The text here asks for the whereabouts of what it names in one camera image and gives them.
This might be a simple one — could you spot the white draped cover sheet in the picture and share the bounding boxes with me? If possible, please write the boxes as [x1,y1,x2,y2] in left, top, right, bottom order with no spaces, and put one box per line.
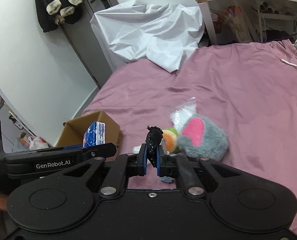
[91,0,204,73]

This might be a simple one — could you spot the white charging cable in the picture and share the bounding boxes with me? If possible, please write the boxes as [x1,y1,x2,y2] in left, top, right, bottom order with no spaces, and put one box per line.
[280,58,297,72]

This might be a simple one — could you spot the white plastic bag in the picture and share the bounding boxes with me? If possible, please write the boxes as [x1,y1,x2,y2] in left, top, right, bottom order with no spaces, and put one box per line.
[29,137,49,151]

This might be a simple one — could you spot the clear bag white beads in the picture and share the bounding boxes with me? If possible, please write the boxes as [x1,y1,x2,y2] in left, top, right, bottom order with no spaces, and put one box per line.
[170,97,196,133]

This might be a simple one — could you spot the blue tissue pack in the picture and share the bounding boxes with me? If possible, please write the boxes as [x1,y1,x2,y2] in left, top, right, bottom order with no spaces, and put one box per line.
[82,121,106,147]

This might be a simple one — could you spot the pink bed sheet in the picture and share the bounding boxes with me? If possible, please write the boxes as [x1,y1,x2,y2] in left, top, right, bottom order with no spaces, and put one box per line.
[84,40,297,234]

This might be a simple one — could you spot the grey door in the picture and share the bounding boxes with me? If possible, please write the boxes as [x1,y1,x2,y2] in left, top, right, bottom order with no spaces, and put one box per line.
[62,0,118,88]

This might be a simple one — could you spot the blue denim heart patch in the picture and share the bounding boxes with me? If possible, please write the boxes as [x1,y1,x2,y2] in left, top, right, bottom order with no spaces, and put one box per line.
[159,176,174,184]

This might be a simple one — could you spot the white cabinet shelf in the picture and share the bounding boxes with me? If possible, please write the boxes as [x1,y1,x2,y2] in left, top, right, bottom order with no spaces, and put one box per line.
[0,77,37,153]

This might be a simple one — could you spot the white paper bundle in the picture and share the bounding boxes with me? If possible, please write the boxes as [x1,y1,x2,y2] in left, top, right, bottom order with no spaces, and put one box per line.
[133,145,141,154]

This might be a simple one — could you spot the brown cardboard box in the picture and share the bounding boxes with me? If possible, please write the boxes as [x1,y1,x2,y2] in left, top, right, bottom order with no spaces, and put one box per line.
[56,111,123,152]

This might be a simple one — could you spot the black hanging jacket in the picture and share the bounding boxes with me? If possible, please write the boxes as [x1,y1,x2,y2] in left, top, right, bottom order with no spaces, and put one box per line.
[35,0,83,33]

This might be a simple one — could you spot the burger plush toy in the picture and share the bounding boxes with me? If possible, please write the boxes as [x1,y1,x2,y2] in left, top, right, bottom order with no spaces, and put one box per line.
[162,128,180,153]

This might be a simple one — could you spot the grey pink plush toy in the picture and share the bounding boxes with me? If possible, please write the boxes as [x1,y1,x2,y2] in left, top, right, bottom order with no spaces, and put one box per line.
[177,114,229,161]

